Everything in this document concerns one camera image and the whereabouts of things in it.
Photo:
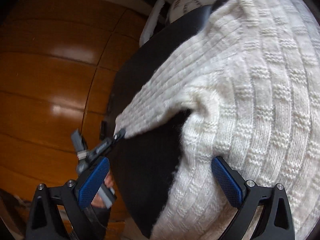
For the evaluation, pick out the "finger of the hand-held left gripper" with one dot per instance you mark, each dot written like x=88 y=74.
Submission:
x=117 y=137

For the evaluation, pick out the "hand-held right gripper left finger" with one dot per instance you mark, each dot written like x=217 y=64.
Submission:
x=93 y=182

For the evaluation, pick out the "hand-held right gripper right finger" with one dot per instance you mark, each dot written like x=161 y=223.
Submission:
x=226 y=182

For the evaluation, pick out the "white knit sweater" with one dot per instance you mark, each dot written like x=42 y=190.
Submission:
x=250 y=80

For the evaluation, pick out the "person's left hand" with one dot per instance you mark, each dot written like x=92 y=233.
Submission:
x=109 y=181

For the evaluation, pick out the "wooden wardrobe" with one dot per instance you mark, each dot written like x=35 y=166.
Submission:
x=50 y=80

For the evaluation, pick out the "grey yellow blue sofa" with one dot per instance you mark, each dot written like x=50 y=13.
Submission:
x=152 y=22

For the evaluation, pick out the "triangle pattern pillow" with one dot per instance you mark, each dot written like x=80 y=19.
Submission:
x=190 y=0

